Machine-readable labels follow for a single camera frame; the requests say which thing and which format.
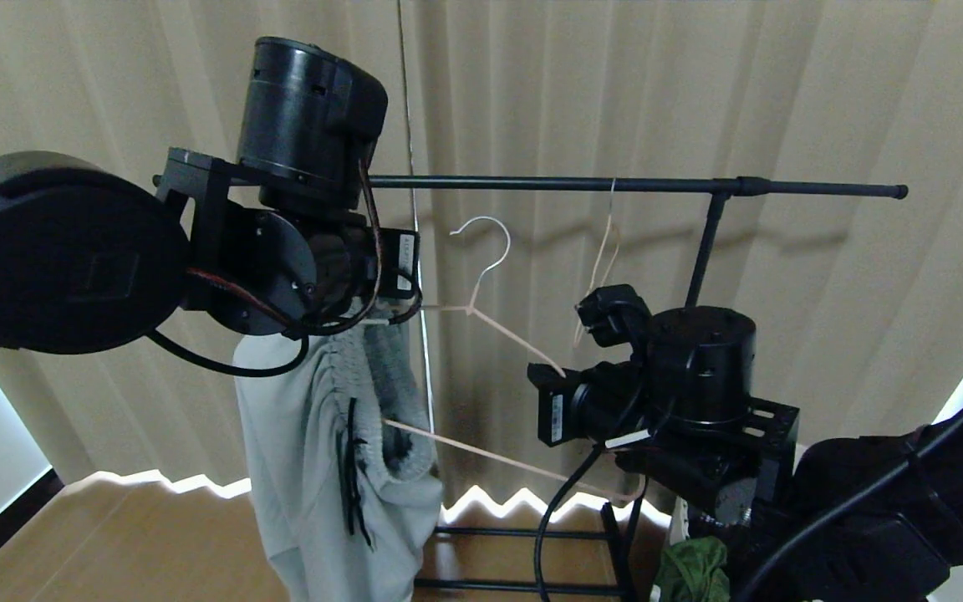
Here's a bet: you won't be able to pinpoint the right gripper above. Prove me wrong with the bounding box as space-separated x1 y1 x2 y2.
527 360 660 448

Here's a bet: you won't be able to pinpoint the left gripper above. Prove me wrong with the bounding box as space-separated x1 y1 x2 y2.
214 207 422 337

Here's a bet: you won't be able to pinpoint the pink clothes hanger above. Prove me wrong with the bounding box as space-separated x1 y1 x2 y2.
572 178 621 348
381 216 648 504

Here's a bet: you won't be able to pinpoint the pale grey shorts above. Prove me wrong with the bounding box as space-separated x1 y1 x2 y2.
233 305 446 602

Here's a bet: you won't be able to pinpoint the black clothes rack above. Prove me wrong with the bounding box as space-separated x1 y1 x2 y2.
369 173 909 599

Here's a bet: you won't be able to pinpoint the green garment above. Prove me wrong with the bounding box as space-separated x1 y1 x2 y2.
657 537 731 602

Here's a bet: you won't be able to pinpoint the beige curtain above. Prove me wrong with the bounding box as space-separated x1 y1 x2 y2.
0 0 963 523

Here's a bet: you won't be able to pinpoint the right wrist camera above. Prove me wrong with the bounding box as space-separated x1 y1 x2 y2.
575 284 655 349

